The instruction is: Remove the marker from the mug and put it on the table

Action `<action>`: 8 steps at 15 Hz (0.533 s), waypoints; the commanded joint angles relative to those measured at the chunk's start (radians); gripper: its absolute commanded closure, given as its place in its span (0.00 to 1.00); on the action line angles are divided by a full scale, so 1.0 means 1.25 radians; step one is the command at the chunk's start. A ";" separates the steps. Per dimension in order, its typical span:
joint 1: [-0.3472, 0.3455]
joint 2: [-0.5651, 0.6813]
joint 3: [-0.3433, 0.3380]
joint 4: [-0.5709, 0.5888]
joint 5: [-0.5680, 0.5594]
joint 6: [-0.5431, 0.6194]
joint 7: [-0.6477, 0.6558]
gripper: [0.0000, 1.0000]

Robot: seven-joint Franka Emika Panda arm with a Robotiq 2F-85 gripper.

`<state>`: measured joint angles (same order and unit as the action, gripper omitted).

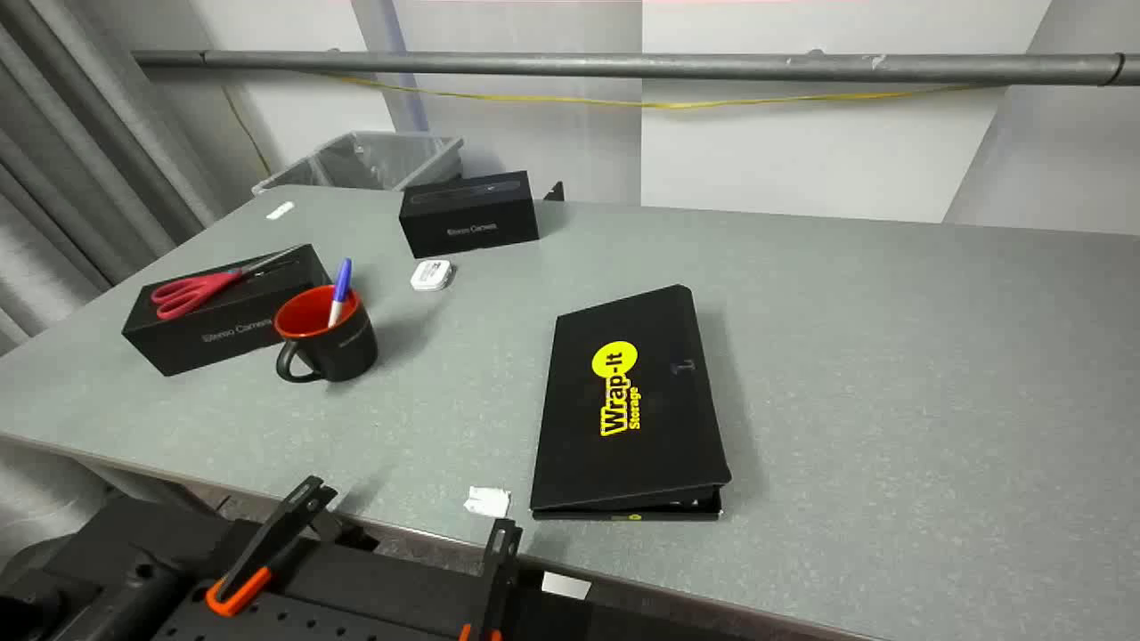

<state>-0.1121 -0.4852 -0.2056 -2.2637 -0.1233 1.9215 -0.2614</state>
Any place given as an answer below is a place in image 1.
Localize small white case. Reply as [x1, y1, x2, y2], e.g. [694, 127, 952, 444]
[410, 260, 456, 292]

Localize red handled scissors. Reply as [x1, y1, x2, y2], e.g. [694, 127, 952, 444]
[150, 255, 273, 321]

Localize black bracket table edge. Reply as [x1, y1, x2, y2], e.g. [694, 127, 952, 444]
[545, 181, 566, 201]

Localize orange black clamp right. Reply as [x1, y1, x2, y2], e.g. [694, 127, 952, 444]
[456, 516, 523, 641]

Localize small black box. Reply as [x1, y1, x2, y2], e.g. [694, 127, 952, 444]
[399, 169, 538, 255]

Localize blue and white marker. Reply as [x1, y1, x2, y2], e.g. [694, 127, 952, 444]
[328, 255, 354, 326]

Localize yellow cable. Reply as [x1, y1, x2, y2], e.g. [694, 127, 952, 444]
[296, 72, 956, 118]

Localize long black box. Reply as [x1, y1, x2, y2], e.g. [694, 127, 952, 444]
[121, 245, 328, 378]

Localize flat black box yellow logo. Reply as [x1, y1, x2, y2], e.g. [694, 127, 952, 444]
[530, 286, 731, 518]

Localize white tape piece table edge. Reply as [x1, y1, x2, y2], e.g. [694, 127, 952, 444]
[465, 485, 511, 516]

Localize grey plastic bin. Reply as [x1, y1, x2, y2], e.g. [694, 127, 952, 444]
[253, 131, 465, 193]

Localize grey metal rail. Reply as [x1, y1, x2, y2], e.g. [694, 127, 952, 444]
[137, 50, 1140, 84]

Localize orange black clamp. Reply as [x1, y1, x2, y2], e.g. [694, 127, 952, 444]
[205, 476, 334, 619]
[456, 516, 523, 641]

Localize orange black clamp left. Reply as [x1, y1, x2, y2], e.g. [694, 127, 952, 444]
[205, 476, 334, 619]

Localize black mug red inside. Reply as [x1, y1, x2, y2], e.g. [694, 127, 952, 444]
[273, 286, 379, 384]

